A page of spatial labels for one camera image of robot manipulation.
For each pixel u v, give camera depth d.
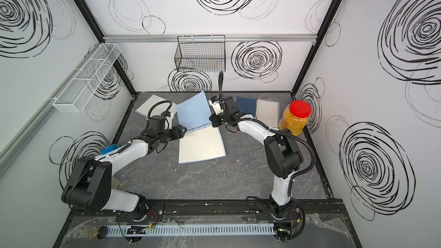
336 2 0.78
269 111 1.10
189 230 0.77
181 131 0.82
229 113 0.72
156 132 0.71
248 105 1.16
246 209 0.75
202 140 0.93
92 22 0.84
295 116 0.86
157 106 0.69
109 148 0.82
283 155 0.49
